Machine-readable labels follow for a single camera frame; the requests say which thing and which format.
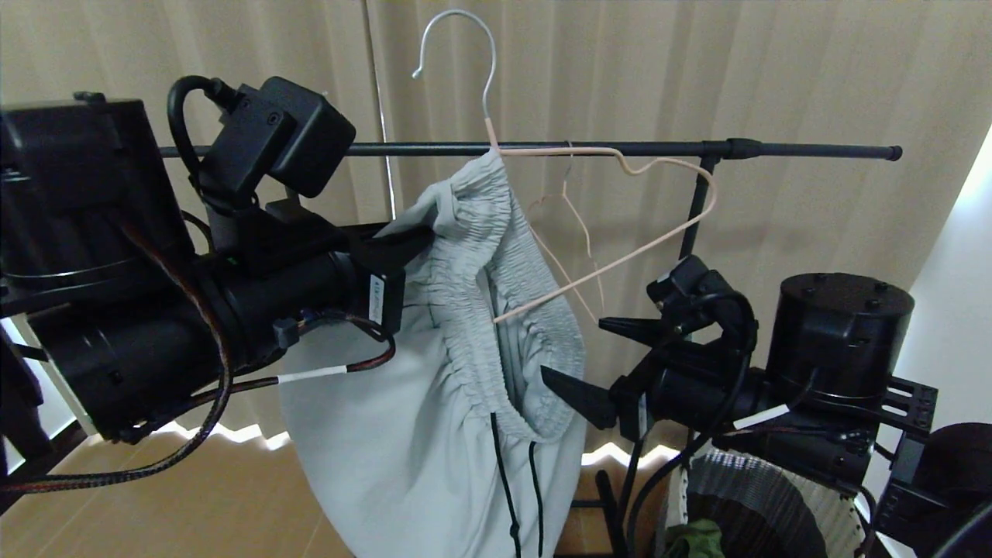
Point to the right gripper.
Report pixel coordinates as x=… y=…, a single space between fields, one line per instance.
x=697 y=387

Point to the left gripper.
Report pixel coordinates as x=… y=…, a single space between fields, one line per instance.
x=194 y=333

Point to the green garment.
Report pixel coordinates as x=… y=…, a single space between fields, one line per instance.
x=697 y=539

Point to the pale grey shorts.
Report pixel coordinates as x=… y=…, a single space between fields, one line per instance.
x=387 y=434

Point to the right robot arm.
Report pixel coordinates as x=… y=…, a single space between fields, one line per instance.
x=845 y=333

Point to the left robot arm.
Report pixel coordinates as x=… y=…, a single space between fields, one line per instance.
x=77 y=194

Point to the white laundry basket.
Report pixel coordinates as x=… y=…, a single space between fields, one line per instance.
x=744 y=496

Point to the black clothes rack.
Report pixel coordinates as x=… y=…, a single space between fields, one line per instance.
x=775 y=147

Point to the beige curtain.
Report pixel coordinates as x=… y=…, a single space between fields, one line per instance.
x=775 y=77

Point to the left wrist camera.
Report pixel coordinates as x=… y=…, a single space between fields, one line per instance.
x=267 y=136

